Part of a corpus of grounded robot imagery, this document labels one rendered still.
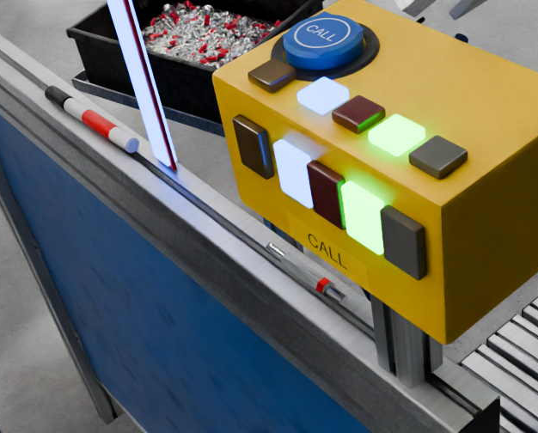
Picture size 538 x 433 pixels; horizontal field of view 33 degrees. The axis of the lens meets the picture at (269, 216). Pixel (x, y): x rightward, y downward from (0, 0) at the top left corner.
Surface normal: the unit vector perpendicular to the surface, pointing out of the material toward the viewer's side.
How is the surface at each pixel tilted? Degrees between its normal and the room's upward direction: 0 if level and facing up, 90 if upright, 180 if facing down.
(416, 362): 90
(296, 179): 90
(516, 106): 0
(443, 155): 0
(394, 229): 90
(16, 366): 0
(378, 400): 90
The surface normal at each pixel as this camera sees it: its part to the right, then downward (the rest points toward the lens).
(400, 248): -0.77, 0.51
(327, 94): -0.15, -0.74
